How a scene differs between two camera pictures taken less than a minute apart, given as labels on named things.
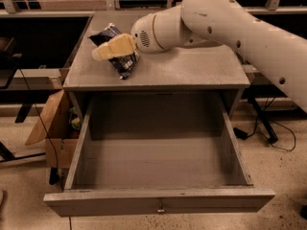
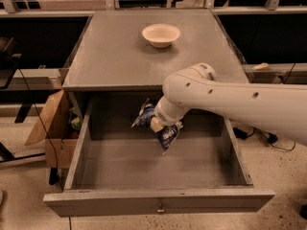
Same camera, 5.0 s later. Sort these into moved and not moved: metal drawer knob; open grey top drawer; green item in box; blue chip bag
Moved: blue chip bag
Not moved: metal drawer knob; green item in box; open grey top drawer
